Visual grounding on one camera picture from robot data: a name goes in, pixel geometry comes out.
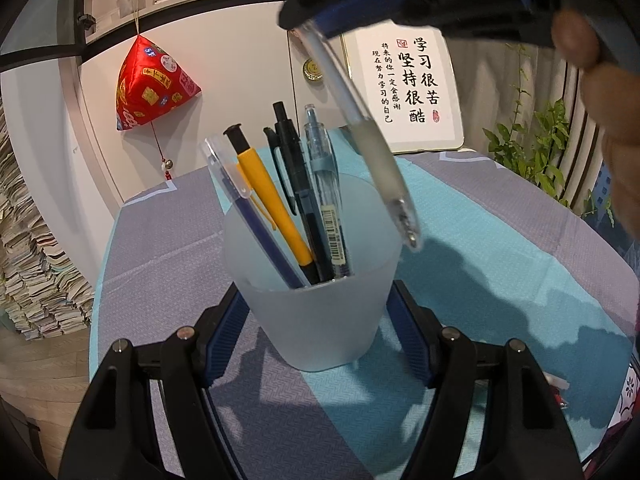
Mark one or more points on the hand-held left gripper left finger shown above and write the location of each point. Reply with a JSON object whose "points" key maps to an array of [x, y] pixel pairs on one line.
{"points": [[227, 335]]}

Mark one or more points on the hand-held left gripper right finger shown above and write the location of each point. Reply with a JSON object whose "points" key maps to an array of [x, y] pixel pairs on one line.
{"points": [[407, 340]]}

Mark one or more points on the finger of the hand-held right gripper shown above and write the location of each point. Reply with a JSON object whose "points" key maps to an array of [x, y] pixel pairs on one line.
{"points": [[360, 5]]}

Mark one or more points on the frosted plastic cup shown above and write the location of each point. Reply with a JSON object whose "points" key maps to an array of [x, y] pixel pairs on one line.
{"points": [[320, 330]]}

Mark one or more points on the thin blue pen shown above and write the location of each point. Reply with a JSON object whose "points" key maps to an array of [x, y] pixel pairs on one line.
{"points": [[260, 230]]}

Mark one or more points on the yellow black pen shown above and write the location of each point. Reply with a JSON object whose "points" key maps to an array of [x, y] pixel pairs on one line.
{"points": [[270, 195]]}

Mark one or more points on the white clear pen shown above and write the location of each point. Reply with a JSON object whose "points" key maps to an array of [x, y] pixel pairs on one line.
{"points": [[375, 155]]}

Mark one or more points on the clear grey pen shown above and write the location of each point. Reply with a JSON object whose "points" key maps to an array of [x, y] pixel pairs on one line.
{"points": [[322, 185]]}

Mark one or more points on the person's right hand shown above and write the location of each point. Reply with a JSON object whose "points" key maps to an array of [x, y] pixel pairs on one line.
{"points": [[615, 125]]}

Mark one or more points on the striped ribbon medal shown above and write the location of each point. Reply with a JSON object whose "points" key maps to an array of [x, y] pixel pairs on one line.
{"points": [[312, 70]]}

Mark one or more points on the ribbed beige panel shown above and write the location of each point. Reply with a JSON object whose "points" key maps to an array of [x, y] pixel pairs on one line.
{"points": [[582, 110]]}

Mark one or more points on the framed calligraphy sign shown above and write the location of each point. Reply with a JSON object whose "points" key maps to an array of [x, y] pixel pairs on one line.
{"points": [[425, 125]]}

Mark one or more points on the grey bookshelf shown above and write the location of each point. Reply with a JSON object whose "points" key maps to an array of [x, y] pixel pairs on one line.
{"points": [[210, 15]]}

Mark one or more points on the green leafy plant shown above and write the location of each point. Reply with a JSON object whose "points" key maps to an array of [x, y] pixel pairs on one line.
{"points": [[545, 155]]}

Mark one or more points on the tall stacks of papers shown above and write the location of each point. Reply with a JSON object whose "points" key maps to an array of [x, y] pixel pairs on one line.
{"points": [[35, 270]]}

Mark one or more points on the floral printed cloth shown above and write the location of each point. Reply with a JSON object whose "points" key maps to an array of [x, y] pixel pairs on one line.
{"points": [[625, 395]]}

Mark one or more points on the red pyramid hanging ornament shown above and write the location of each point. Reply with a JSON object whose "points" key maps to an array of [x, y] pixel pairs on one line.
{"points": [[150, 85]]}

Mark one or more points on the wide glass cabinet door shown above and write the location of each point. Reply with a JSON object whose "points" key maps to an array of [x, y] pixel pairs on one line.
{"points": [[45, 20]]}

